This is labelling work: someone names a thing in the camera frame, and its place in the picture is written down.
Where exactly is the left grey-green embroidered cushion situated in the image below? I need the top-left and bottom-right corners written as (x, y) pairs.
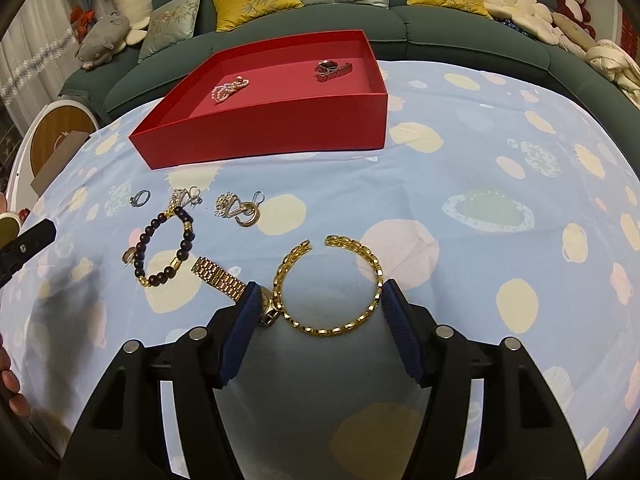
top-left (138, 0), bottom-right (201, 63)

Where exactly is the silver red clip brooch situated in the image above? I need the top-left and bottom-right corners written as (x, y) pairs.
top-left (314, 60), bottom-right (352, 82)

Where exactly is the brown paper bag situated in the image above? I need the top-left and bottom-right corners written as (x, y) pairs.
top-left (30, 130), bottom-right (91, 197)

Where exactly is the blue patterned tablecloth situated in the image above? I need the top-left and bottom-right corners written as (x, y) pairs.
top-left (1, 62), bottom-right (639, 479)

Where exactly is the white sheer curtain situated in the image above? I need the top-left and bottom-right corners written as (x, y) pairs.
top-left (1, 0), bottom-right (79, 134)

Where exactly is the cream knot pillow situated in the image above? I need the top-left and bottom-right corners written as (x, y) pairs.
top-left (585, 39), bottom-right (640, 108)

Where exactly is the beige potato plush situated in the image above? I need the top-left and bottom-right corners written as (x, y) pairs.
top-left (551, 12), bottom-right (596, 51)

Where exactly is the white round wooden appliance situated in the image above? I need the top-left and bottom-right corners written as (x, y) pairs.
top-left (6, 99), bottom-right (99, 212)

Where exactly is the white flower-shaped cushion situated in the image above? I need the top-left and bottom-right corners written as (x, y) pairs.
top-left (483, 0), bottom-right (563, 46)

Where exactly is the person's left hand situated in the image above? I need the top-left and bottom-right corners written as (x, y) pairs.
top-left (0, 339), bottom-right (30, 417)

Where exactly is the gold hoop earring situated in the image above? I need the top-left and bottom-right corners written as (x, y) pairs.
top-left (233, 191), bottom-right (265, 228)

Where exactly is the silver crystal earring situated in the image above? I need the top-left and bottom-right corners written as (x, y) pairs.
top-left (168, 185), bottom-right (203, 210)

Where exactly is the red jewelry tray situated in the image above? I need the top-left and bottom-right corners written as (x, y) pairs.
top-left (129, 29), bottom-right (388, 169)

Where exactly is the pearl bracelet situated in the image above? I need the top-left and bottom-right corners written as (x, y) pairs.
top-left (210, 75), bottom-right (251, 105)

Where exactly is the silver dangling earring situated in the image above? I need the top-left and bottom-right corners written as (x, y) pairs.
top-left (215, 192), bottom-right (243, 219)

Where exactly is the dark bead bracelet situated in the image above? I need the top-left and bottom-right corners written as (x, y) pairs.
top-left (133, 206), bottom-right (196, 288)

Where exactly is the orange curtain tieback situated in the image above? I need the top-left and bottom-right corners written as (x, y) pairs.
top-left (70, 6), bottom-right (96, 44)

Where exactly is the green sofa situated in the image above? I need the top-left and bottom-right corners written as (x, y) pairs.
top-left (61, 0), bottom-right (639, 134)

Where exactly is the small shell earring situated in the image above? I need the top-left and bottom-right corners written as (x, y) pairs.
top-left (122, 247), bottom-right (137, 264)

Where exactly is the gold chain bangle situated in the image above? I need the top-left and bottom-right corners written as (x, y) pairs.
top-left (271, 234), bottom-right (384, 338)

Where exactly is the grey pig plush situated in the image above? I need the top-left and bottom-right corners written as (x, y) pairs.
top-left (76, 11), bottom-right (130, 70)

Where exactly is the gold wristwatch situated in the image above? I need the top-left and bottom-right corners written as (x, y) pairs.
top-left (191, 257), bottom-right (280, 326)

